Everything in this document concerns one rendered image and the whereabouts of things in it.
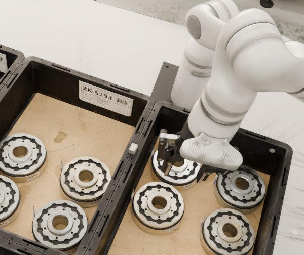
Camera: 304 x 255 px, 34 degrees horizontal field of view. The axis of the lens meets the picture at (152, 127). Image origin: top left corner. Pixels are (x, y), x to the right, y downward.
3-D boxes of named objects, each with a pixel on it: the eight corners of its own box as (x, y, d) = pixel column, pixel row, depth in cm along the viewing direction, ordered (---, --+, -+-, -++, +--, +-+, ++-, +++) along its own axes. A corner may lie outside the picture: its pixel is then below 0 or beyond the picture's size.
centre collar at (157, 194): (150, 189, 98) (150, 188, 98) (174, 197, 98) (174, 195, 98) (143, 210, 95) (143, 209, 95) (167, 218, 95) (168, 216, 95)
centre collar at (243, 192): (231, 172, 103) (232, 170, 103) (254, 178, 103) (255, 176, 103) (228, 192, 100) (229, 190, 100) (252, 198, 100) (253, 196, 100)
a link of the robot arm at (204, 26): (266, 49, 91) (303, 35, 95) (181, 1, 110) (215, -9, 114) (261, 90, 97) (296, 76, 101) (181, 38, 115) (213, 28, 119)
